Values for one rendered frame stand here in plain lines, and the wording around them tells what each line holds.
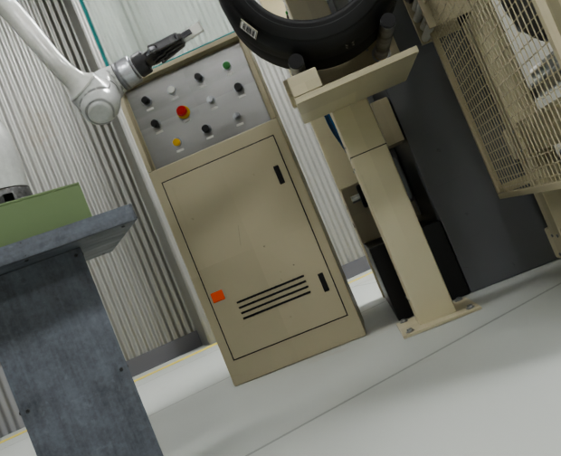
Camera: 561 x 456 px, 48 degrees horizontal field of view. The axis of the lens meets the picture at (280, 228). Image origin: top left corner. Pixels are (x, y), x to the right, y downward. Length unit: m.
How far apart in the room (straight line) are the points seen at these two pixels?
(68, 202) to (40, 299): 0.23
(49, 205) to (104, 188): 3.24
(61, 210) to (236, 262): 1.06
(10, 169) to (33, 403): 0.56
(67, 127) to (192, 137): 2.41
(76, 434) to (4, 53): 3.82
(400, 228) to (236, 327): 0.76
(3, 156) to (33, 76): 3.34
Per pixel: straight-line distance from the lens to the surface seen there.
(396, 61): 1.85
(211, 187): 2.46
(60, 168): 4.77
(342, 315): 2.43
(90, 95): 1.84
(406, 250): 2.16
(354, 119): 2.18
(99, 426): 1.57
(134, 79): 2.01
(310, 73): 1.84
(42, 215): 1.52
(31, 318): 1.56
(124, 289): 4.65
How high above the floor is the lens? 0.42
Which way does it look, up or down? 2 degrees up
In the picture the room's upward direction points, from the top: 22 degrees counter-clockwise
